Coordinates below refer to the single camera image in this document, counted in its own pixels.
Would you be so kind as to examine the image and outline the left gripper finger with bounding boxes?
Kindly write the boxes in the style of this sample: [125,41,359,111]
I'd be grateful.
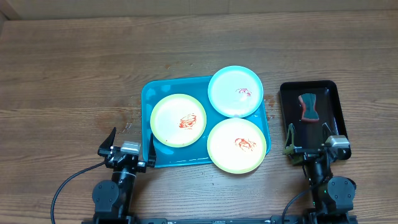
[147,134,157,167]
[99,127,116,150]

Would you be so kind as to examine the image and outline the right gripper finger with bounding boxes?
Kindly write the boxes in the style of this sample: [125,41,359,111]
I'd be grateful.
[283,123,295,154]
[322,123,332,142]

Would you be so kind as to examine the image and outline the red and green sponge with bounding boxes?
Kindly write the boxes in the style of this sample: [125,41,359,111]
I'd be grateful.
[298,93,319,123]

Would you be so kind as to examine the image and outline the green-rimmed plate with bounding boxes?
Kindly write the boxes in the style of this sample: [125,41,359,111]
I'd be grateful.
[150,94,206,147]
[207,118,267,174]

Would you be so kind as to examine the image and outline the green-rimmed plate front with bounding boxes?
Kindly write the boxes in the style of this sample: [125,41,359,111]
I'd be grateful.
[207,118,267,174]

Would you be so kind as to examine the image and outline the blue-rimmed plate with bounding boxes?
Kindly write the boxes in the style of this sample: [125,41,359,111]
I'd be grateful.
[208,65,264,118]

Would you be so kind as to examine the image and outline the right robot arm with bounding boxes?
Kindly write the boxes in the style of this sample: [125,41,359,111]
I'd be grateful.
[280,123,358,223]

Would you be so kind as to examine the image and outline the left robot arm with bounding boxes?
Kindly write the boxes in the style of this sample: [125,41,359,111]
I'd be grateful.
[92,128,156,224]

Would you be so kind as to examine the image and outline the black plastic tray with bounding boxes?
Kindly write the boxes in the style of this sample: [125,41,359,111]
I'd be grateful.
[280,80,348,149]

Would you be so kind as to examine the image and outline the teal plastic tray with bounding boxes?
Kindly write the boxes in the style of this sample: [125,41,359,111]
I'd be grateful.
[141,76,271,167]

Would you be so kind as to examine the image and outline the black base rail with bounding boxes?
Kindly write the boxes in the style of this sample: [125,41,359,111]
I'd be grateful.
[81,214,358,224]

